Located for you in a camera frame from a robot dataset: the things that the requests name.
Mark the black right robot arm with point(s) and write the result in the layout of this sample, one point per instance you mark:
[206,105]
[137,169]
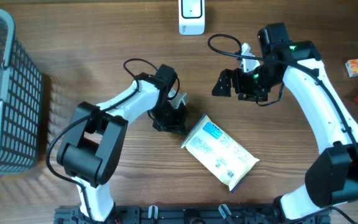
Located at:
[332,179]

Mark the grey plastic shopping basket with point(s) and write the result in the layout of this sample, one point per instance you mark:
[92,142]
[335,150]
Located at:
[21,95]

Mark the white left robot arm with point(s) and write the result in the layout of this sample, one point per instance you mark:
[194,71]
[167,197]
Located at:
[93,141]

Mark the yellow snack bag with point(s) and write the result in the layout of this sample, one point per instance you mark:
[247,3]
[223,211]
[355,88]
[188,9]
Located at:
[224,157]

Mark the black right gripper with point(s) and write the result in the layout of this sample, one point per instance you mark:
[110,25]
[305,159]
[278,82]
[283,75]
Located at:
[226,76]

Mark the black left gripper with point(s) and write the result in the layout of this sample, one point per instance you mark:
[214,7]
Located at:
[176,125]

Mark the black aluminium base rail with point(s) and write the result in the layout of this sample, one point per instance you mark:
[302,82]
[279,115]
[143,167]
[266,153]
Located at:
[248,214]

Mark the white barcode scanner box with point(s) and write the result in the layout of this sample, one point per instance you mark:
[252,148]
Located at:
[191,17]

